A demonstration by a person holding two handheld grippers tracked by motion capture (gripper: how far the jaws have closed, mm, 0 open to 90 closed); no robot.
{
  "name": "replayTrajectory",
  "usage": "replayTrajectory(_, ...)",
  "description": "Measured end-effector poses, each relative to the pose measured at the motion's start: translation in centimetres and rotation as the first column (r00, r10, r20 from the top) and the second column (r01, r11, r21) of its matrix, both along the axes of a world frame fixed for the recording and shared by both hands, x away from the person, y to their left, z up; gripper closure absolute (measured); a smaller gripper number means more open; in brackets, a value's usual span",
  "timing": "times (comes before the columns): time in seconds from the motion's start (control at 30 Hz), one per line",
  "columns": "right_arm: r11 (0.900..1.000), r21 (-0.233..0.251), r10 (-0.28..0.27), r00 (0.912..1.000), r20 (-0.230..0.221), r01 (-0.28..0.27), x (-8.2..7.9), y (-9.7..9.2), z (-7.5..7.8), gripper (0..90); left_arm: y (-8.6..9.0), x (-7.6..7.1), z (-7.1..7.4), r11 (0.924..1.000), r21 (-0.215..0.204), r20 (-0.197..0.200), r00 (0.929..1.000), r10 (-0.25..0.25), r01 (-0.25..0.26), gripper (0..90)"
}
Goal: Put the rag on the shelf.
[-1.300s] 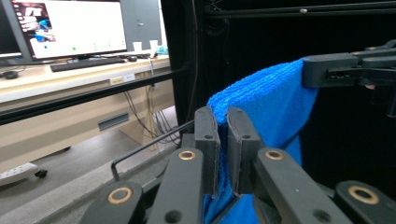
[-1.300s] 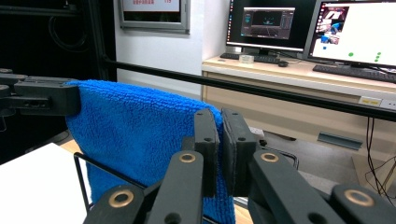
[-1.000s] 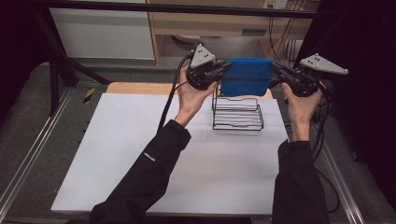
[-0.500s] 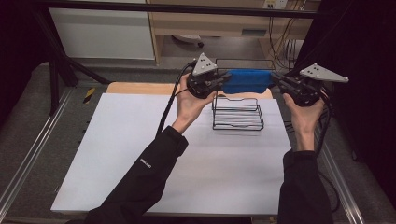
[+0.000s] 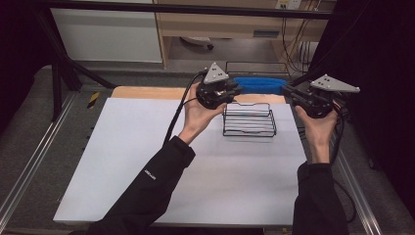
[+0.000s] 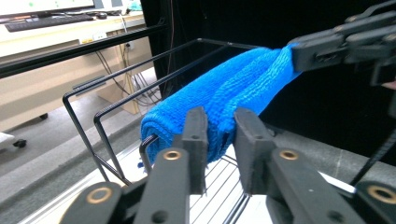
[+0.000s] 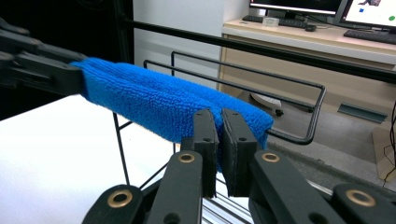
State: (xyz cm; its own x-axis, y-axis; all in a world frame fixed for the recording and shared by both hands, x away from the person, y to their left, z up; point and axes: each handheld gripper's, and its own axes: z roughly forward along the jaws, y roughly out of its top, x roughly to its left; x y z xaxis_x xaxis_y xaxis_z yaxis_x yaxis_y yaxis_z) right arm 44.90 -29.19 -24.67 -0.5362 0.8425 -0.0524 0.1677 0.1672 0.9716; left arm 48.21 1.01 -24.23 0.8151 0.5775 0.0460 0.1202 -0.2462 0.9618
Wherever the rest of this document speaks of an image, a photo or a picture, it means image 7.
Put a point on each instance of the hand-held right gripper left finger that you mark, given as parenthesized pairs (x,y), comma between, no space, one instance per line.
(205,146)

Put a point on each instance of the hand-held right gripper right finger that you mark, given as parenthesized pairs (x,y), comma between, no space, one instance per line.
(238,149)

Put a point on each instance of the blue towel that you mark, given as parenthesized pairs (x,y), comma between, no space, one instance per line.
(149,93)

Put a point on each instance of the white chair base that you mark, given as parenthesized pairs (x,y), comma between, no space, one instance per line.
(266,100)

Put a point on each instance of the light wooden desk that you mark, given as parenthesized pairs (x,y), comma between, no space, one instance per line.
(342,90)

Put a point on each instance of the small clear box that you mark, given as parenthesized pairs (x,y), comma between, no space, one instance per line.
(270,21)

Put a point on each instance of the black keyboard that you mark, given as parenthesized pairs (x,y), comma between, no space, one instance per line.
(289,22)
(373,36)

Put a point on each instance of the black computer mouse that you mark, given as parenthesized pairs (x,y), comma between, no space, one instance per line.
(310,28)

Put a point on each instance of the dark-screen monitor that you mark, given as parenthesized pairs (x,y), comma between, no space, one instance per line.
(295,4)

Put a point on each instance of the white-screen monitor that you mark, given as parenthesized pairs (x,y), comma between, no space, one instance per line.
(370,14)

